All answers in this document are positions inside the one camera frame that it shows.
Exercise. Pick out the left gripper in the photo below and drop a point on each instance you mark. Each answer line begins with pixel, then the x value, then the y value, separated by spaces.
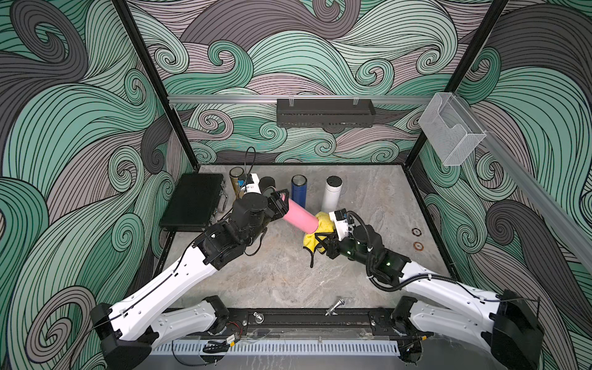
pixel 272 206

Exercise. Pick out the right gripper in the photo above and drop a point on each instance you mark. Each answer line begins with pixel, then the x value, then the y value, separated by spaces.
pixel 332 243

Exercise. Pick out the gold thermos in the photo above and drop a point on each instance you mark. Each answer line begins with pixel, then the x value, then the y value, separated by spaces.
pixel 237 177

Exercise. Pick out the yellow cleaning cloth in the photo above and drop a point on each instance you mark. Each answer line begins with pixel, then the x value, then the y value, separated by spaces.
pixel 313 242

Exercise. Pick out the pink thermos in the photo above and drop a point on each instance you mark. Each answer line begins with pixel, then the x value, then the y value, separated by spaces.
pixel 301 219

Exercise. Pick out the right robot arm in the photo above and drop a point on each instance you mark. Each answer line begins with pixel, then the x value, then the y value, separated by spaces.
pixel 506 325

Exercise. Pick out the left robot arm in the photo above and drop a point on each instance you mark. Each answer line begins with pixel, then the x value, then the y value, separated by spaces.
pixel 130 329

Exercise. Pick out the black thermos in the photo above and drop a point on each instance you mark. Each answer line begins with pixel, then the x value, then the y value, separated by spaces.
pixel 267 186

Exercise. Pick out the blue thermos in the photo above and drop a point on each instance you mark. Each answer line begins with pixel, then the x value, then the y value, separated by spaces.
pixel 299 186

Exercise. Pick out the white thermos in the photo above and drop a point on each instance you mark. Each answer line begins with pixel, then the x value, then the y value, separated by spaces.
pixel 333 189

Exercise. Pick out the black case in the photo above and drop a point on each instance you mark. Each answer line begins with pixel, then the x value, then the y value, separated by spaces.
pixel 194 203

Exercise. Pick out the silver bolt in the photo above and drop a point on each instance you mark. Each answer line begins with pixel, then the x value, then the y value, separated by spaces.
pixel 331 311

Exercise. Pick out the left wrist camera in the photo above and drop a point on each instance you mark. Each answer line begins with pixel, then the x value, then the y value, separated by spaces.
pixel 251 184

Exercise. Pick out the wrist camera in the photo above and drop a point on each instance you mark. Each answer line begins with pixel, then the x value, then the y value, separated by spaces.
pixel 251 184
pixel 342 223

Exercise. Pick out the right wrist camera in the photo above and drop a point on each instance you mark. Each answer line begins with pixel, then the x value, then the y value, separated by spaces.
pixel 342 223

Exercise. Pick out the black wall shelf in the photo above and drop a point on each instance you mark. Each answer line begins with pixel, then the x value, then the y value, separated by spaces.
pixel 325 113

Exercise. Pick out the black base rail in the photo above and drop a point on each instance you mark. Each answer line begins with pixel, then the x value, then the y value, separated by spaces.
pixel 319 319

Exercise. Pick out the white slotted cable duct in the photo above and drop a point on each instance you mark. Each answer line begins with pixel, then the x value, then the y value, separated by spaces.
pixel 279 347

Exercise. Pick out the clear plastic wall holder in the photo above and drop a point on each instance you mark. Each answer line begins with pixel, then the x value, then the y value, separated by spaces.
pixel 452 128

